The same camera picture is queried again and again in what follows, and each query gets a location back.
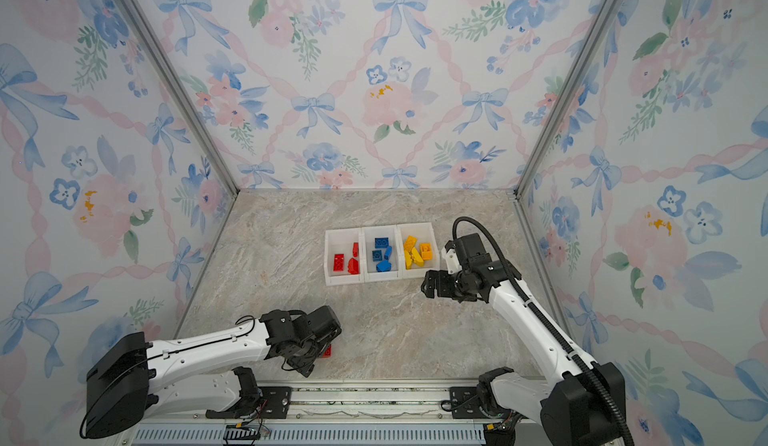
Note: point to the long red lego brick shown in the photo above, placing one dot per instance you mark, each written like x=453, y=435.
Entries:
x=338, y=262

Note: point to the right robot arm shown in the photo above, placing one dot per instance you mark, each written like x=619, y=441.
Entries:
x=578, y=401

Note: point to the yellow curved lego piece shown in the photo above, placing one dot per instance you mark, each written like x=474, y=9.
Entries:
x=408, y=259

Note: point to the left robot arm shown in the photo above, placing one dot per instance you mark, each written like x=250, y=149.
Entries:
x=137, y=378

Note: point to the yellow printed lego piece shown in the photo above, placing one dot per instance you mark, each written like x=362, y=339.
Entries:
x=426, y=252

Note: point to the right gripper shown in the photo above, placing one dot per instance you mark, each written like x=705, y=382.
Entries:
x=443, y=291

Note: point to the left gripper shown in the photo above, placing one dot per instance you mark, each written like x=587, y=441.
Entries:
x=306, y=364

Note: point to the aluminium mounting rail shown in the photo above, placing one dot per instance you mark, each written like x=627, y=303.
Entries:
x=338, y=413

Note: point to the long yellow lego brick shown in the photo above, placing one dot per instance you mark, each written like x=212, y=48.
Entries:
x=410, y=243

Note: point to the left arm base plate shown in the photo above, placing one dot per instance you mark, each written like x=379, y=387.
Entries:
x=266, y=403

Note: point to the white three-compartment bin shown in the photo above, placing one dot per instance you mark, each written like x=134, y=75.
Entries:
x=342, y=240

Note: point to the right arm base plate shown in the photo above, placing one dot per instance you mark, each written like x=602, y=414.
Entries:
x=464, y=403

